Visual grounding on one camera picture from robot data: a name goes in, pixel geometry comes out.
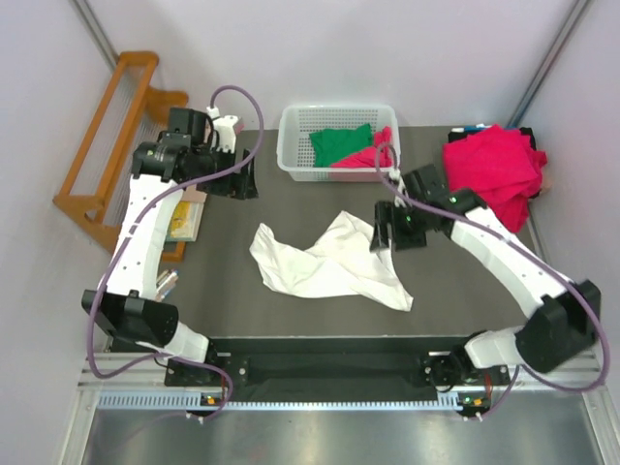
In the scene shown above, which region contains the brown cardboard sheet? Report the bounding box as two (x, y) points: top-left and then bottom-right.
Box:
(182, 185), (207, 204)

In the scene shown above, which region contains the white t-shirt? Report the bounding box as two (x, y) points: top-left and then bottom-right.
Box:
(249, 210), (414, 312)

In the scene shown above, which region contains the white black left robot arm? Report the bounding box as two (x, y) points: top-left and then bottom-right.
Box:
(81, 107), (258, 385)

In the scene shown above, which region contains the green t-shirt in basket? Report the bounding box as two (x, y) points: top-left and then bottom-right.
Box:
(309, 124), (373, 168)

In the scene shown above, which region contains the white plastic laundry basket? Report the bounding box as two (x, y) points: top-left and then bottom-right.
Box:
(276, 103), (401, 183)

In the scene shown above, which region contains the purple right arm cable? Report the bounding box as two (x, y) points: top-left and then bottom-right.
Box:
(376, 141), (612, 420)

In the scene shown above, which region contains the bundle of marker pens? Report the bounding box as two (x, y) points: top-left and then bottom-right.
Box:
(154, 269), (178, 301)

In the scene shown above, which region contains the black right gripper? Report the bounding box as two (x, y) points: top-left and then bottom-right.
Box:
(370, 201), (428, 254)

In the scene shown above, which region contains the stack of folded pink shirts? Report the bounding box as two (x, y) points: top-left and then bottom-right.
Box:
(443, 125), (548, 233)

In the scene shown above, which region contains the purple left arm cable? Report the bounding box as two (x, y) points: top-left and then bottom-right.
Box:
(85, 85), (265, 420)

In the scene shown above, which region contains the pink t-shirt in basket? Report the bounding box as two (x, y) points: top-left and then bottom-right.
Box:
(330, 126), (395, 169)

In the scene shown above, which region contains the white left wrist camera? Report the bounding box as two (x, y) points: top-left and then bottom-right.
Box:
(206, 107), (244, 152)

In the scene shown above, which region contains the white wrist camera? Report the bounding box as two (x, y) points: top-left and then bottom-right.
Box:
(386, 168), (410, 208)
(206, 107), (244, 152)

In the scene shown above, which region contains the black folded shirt under stack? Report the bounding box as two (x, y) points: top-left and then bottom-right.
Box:
(448, 125), (538, 150)

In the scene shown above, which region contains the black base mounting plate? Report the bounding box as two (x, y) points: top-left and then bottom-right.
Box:
(163, 334), (511, 402)

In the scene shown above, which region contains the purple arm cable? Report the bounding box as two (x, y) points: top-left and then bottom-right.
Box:
(376, 141), (612, 420)
(85, 85), (265, 420)

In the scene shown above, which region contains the yellow picture book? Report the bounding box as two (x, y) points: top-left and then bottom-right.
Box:
(167, 201), (204, 242)

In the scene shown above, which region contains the orange wooden rack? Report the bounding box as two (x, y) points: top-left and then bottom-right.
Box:
(53, 51), (188, 253)

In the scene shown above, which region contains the aluminium frame rail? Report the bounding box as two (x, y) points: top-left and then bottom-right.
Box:
(77, 352), (609, 413)

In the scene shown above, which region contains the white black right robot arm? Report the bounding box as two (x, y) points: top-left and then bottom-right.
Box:
(370, 165), (601, 384)

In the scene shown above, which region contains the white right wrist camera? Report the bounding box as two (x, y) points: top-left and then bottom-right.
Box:
(386, 168), (410, 208)

